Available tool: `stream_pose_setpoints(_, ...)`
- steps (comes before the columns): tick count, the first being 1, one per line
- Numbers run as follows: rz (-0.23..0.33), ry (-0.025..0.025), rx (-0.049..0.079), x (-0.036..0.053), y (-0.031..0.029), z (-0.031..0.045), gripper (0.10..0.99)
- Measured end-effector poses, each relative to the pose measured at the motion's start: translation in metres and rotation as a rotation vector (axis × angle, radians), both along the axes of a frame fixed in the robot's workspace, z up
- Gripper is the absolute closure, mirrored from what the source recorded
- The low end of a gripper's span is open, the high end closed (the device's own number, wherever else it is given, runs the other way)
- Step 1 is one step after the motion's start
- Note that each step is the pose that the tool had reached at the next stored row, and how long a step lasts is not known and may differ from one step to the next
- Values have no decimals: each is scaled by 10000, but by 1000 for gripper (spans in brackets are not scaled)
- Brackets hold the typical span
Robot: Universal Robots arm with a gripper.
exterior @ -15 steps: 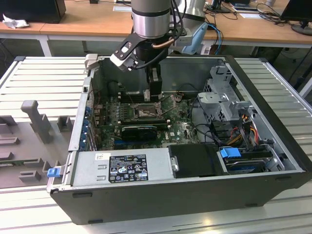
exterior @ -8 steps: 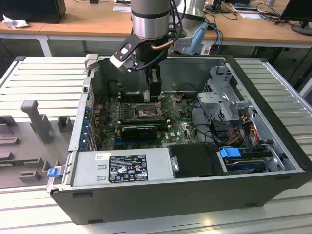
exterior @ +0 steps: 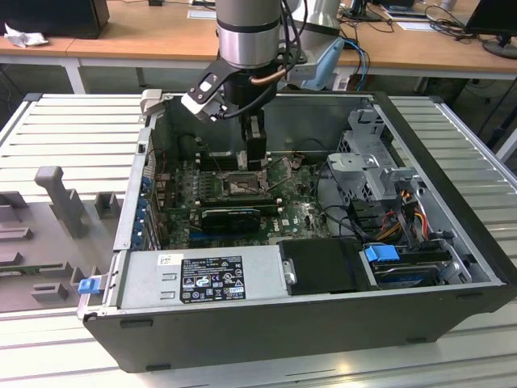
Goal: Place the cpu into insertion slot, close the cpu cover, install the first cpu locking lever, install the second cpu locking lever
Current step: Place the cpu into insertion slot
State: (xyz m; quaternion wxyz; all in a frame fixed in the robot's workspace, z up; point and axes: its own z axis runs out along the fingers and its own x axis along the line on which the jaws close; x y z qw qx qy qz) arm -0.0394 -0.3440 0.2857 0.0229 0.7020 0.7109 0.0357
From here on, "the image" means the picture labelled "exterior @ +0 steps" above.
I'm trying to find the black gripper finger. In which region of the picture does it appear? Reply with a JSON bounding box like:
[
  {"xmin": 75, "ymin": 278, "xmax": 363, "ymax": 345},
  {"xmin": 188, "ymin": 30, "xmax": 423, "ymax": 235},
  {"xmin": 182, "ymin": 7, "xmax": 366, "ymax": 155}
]
[{"xmin": 246, "ymin": 116, "xmax": 268, "ymax": 171}]

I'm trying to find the metal socket cover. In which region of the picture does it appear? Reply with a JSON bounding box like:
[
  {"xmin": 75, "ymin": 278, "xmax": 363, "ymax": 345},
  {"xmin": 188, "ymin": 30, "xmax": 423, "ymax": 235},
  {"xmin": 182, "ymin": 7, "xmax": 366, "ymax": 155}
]
[{"xmin": 264, "ymin": 155, "xmax": 295, "ymax": 192}]

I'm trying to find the CPU socket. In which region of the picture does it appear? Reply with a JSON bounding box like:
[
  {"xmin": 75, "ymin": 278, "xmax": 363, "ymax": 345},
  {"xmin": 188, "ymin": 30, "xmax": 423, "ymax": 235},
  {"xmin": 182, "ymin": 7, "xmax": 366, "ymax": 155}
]
[{"xmin": 221, "ymin": 169, "xmax": 270, "ymax": 198}]

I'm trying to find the green motherboard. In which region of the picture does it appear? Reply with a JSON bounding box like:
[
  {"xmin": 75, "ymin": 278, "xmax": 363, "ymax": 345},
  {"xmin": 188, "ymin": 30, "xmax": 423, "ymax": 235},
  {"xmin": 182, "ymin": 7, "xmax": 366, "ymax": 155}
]
[{"xmin": 155, "ymin": 155, "xmax": 336, "ymax": 250}]

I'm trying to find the black cylindrical component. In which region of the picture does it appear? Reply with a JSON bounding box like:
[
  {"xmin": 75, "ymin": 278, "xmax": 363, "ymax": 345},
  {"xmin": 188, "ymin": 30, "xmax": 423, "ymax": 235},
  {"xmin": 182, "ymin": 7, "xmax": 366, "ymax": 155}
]
[{"xmin": 179, "ymin": 134, "xmax": 197, "ymax": 159}]

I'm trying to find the black graphics card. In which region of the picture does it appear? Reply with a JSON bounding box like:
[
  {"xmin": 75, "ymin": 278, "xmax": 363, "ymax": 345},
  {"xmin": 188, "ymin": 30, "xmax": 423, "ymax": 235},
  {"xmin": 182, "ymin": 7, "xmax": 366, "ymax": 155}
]
[{"xmin": 200, "ymin": 208, "xmax": 262, "ymax": 235}]

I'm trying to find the silver drive cage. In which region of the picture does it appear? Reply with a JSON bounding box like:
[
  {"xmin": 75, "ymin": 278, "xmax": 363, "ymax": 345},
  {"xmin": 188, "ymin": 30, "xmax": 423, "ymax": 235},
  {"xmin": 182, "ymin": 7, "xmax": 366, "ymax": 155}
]
[{"xmin": 325, "ymin": 108, "xmax": 429, "ymax": 243}]

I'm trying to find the wooden desk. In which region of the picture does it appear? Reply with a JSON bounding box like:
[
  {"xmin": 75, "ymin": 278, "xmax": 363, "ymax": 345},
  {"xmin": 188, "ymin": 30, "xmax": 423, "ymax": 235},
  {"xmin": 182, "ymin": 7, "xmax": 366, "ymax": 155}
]
[
  {"xmin": 64, "ymin": 0, "xmax": 517, "ymax": 96},
  {"xmin": 0, "ymin": 34, "xmax": 88, "ymax": 96}
]

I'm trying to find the black plastic shroud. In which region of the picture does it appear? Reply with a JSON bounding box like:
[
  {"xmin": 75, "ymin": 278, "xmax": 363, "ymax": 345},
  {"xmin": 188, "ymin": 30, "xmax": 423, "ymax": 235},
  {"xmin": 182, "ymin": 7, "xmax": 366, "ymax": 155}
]
[{"xmin": 278, "ymin": 238, "xmax": 380, "ymax": 296}]

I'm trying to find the black monitor stand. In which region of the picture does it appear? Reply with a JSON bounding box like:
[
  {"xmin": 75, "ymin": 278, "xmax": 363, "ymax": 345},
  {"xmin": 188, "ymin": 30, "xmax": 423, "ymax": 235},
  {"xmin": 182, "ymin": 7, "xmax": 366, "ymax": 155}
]
[{"xmin": 343, "ymin": 0, "xmax": 384, "ymax": 22}]

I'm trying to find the hard disk in blue carrier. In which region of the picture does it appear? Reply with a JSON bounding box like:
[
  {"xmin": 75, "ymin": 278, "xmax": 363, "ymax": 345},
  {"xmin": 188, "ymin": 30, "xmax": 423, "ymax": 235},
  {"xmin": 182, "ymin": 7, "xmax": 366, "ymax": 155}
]
[{"xmin": 362, "ymin": 243, "xmax": 443, "ymax": 291}]

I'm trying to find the silver power supply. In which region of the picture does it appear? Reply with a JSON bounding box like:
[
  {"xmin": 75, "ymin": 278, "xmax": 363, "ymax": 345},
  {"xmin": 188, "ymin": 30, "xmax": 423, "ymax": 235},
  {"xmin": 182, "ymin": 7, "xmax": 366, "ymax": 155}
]
[{"xmin": 116, "ymin": 244, "xmax": 292, "ymax": 310}]

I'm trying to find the black open PC case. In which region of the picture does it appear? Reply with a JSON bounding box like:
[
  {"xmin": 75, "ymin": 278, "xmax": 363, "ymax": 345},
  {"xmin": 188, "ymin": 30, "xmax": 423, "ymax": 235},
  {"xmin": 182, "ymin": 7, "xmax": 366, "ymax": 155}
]
[{"xmin": 76, "ymin": 89, "xmax": 517, "ymax": 375}]

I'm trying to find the white paper sheet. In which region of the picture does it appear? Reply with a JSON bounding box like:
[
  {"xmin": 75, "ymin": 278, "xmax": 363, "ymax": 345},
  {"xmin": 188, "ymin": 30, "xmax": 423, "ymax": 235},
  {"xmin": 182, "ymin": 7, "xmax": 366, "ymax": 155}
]
[{"xmin": 397, "ymin": 18, "xmax": 435, "ymax": 32}]

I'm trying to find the black box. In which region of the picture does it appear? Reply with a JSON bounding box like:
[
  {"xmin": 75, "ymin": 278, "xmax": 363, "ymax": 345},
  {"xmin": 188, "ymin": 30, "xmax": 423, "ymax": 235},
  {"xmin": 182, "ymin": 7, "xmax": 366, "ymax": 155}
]
[{"xmin": 0, "ymin": 0, "xmax": 111, "ymax": 40}]

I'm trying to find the crumpled white paper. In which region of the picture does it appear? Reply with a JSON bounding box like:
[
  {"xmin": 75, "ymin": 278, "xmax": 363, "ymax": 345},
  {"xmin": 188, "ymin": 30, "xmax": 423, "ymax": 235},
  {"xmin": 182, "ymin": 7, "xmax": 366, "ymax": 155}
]
[{"xmin": 3, "ymin": 22, "xmax": 50, "ymax": 49}]

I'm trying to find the grey parts rack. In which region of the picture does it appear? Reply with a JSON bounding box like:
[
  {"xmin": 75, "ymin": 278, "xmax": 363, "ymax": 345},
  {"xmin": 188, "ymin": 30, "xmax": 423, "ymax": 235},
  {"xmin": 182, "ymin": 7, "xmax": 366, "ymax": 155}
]
[{"xmin": 0, "ymin": 165, "xmax": 126, "ymax": 314}]

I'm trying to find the black monitor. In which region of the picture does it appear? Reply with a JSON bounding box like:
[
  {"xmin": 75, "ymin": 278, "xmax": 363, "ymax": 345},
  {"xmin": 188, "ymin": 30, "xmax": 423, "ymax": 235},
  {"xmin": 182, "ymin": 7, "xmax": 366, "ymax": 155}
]
[{"xmin": 464, "ymin": 0, "xmax": 517, "ymax": 61}]

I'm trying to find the green RAM stick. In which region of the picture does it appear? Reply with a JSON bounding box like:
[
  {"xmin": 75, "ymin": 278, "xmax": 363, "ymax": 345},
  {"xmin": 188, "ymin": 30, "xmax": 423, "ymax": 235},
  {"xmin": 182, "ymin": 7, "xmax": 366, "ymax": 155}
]
[{"xmin": 0, "ymin": 264, "xmax": 41, "ymax": 278}]

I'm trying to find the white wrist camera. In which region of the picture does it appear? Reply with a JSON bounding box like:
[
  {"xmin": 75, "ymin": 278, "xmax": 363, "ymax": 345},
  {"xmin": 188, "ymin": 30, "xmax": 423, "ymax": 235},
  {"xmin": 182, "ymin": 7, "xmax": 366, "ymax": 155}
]
[{"xmin": 180, "ymin": 62, "xmax": 235, "ymax": 122}]

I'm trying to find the grey case handle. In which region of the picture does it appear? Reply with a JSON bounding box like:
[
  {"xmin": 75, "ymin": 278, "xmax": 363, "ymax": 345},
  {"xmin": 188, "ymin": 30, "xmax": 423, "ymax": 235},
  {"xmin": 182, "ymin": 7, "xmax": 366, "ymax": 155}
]
[{"xmin": 139, "ymin": 89, "xmax": 165, "ymax": 118}]

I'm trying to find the blue cable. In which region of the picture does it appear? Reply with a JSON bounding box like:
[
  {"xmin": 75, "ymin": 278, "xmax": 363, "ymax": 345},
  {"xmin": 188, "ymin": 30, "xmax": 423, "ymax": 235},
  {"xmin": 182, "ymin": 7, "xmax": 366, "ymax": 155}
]
[{"xmin": 343, "ymin": 38, "xmax": 369, "ymax": 92}]

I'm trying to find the yellow red wire bundle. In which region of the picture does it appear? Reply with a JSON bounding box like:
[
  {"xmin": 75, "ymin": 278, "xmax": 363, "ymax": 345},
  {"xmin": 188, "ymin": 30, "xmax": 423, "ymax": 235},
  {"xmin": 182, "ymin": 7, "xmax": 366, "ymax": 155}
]
[{"xmin": 397, "ymin": 189, "xmax": 430, "ymax": 238}]

